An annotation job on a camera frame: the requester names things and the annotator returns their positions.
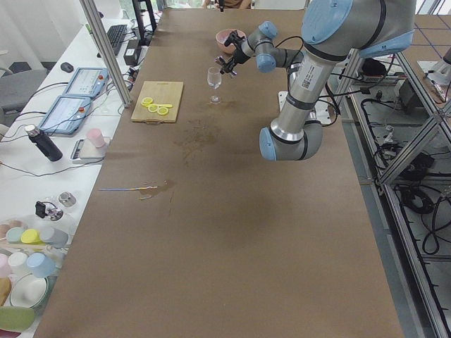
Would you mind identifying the black thermos bottle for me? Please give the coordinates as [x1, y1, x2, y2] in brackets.
[25, 124, 63, 162]

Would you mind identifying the metal tray scale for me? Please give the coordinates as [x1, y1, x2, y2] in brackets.
[70, 137, 111, 163]

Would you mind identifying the black computer mouse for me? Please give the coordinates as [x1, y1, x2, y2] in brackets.
[60, 62, 74, 73]

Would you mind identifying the white green-rimmed plate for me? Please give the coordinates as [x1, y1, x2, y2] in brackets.
[10, 274, 49, 308]

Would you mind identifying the black keyboard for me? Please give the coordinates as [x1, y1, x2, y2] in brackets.
[106, 25, 128, 56]

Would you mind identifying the pink plastic cup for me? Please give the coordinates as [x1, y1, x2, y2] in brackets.
[86, 128, 106, 149]

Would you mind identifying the blue teach pendant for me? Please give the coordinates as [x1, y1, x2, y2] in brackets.
[38, 95, 92, 136]
[64, 68, 109, 99]

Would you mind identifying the light blue cup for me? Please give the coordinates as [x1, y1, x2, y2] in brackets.
[26, 252, 56, 278]

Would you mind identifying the small steel cup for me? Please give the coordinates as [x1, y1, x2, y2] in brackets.
[58, 192, 77, 208]

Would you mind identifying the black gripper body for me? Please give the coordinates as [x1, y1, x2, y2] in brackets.
[223, 30, 250, 70]

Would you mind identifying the yellow cup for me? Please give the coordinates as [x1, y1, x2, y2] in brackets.
[20, 229, 42, 245]

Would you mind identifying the aluminium frame post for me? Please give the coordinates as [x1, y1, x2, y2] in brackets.
[80, 0, 132, 108]

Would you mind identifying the near blue teach pendant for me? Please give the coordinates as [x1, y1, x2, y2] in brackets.
[38, 95, 92, 136]

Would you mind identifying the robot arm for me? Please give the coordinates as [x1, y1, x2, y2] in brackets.
[216, 0, 416, 161]

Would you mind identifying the pink bowl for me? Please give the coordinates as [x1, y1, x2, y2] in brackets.
[216, 28, 235, 55]

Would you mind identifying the lemon slice near handle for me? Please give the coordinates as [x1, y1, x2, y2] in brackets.
[141, 97, 154, 107]

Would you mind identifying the wooden cutting board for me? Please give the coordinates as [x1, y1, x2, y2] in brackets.
[130, 81, 184, 123]

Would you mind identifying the middle lemon slice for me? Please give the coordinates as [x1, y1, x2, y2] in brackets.
[147, 104, 159, 113]

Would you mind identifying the far blue teach pendant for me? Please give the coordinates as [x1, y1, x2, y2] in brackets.
[64, 68, 109, 99]

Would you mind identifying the clear wine glass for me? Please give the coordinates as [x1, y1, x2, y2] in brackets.
[207, 67, 222, 104]

